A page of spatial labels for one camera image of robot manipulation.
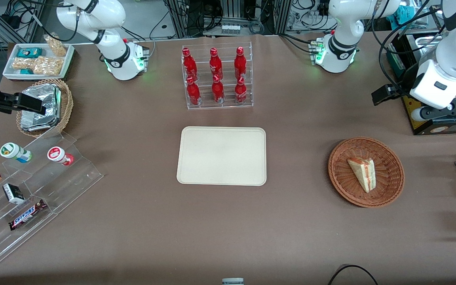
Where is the green lid yogurt cup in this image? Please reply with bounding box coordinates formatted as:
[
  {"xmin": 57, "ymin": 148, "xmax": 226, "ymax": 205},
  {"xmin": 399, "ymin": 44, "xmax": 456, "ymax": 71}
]
[{"xmin": 0, "ymin": 142, "xmax": 33, "ymax": 164}]

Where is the teal cloth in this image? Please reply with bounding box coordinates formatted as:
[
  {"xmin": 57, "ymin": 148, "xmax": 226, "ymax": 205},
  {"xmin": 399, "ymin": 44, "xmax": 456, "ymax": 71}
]
[{"xmin": 393, "ymin": 5, "xmax": 415, "ymax": 25}]

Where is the clear bag of peanut snack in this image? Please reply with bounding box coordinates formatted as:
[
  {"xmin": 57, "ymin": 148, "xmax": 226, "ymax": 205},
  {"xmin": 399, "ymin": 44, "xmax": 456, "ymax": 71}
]
[
  {"xmin": 12, "ymin": 57, "xmax": 38, "ymax": 71},
  {"xmin": 33, "ymin": 56, "xmax": 65, "ymax": 76},
  {"xmin": 44, "ymin": 33, "xmax": 68, "ymax": 57}
]

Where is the white power strip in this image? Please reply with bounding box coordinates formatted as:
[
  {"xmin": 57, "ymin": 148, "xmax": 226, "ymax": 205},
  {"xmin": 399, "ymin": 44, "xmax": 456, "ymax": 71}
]
[{"xmin": 220, "ymin": 23, "xmax": 241, "ymax": 36}]

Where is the aluminium frame rack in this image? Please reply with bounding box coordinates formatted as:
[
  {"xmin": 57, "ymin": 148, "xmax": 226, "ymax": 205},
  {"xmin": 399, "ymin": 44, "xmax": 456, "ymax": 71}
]
[{"xmin": 164, "ymin": 0, "xmax": 293, "ymax": 38}]

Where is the small black carton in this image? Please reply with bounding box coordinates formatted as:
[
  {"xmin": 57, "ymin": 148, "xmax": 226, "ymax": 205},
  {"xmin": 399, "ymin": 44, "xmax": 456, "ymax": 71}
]
[{"xmin": 2, "ymin": 183, "xmax": 26, "ymax": 205}]

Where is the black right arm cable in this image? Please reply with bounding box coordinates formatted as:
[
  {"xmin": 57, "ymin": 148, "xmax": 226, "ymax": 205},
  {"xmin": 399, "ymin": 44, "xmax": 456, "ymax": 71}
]
[{"xmin": 11, "ymin": 0, "xmax": 79, "ymax": 43}]

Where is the clear acrylic stepped display stand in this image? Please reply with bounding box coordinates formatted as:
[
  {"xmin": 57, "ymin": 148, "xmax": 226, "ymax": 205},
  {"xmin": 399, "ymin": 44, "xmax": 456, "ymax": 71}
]
[{"xmin": 0, "ymin": 131, "xmax": 104, "ymax": 270}]

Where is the shiny metal pan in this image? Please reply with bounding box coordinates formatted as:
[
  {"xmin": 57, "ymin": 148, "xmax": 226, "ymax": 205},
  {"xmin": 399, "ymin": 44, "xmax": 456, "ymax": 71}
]
[{"xmin": 409, "ymin": 33, "xmax": 447, "ymax": 48}]

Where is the triangular sandwich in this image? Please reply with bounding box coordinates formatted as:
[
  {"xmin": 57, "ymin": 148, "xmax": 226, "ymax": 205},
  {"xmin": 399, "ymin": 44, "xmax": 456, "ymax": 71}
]
[{"xmin": 347, "ymin": 157, "xmax": 377, "ymax": 194}]

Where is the black cable loop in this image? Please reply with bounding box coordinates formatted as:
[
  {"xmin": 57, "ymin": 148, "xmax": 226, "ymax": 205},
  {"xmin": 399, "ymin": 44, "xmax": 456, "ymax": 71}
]
[{"xmin": 328, "ymin": 264, "xmax": 379, "ymax": 285}]

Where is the beige plastic serving tray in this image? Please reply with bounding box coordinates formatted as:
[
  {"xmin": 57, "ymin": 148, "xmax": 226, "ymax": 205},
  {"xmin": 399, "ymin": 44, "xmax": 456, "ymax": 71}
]
[{"xmin": 176, "ymin": 126, "xmax": 267, "ymax": 186}]

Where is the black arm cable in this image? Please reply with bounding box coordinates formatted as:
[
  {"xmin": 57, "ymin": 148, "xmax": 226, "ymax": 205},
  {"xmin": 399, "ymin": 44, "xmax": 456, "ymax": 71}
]
[
  {"xmin": 11, "ymin": 0, "xmax": 79, "ymax": 43},
  {"xmin": 370, "ymin": 0, "xmax": 448, "ymax": 97}
]

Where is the large teal snack packet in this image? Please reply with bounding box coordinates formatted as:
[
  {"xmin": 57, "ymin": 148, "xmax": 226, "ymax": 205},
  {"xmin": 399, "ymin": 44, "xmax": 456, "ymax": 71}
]
[{"xmin": 17, "ymin": 47, "xmax": 43, "ymax": 59}]

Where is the light wicker basket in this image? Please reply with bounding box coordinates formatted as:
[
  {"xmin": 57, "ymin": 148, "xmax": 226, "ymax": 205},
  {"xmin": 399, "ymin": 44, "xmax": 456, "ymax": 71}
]
[{"xmin": 16, "ymin": 78, "xmax": 74, "ymax": 139}]

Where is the Snickers bar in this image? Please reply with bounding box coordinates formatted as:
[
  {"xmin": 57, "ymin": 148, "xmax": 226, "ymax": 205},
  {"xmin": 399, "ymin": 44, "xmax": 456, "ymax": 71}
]
[{"xmin": 8, "ymin": 199, "xmax": 48, "ymax": 232}]

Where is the red lid yogurt cup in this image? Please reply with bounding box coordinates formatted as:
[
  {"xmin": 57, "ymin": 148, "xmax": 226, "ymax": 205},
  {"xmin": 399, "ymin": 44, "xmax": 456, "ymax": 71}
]
[{"xmin": 47, "ymin": 146, "xmax": 74, "ymax": 166}]

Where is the brown round wicker basket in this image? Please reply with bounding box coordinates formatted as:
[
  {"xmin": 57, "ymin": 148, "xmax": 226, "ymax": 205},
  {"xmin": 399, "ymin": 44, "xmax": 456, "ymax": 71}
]
[{"xmin": 328, "ymin": 137, "xmax": 405, "ymax": 209}]

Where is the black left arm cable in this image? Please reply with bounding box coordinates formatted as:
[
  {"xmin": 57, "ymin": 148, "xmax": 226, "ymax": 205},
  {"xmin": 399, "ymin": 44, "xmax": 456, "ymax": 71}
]
[{"xmin": 370, "ymin": 0, "xmax": 448, "ymax": 97}]

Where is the clear acrylic bottle rack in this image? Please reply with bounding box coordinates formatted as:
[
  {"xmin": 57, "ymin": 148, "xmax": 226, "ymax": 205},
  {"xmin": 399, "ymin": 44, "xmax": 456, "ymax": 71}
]
[{"xmin": 181, "ymin": 41, "xmax": 254, "ymax": 111}]

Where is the white rectangular snack tray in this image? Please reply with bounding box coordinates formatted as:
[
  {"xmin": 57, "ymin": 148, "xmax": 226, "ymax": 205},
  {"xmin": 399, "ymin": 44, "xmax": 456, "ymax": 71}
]
[{"xmin": 2, "ymin": 43, "xmax": 75, "ymax": 81}]

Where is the red cola bottle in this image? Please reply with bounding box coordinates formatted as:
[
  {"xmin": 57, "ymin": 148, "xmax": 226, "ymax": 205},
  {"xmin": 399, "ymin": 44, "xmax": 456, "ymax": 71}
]
[
  {"xmin": 211, "ymin": 74, "xmax": 225, "ymax": 105},
  {"xmin": 186, "ymin": 76, "xmax": 201, "ymax": 106},
  {"xmin": 234, "ymin": 46, "xmax": 247, "ymax": 80},
  {"xmin": 209, "ymin": 47, "xmax": 224, "ymax": 80},
  {"xmin": 182, "ymin": 47, "xmax": 198, "ymax": 82},
  {"xmin": 234, "ymin": 76, "xmax": 248, "ymax": 105}
]

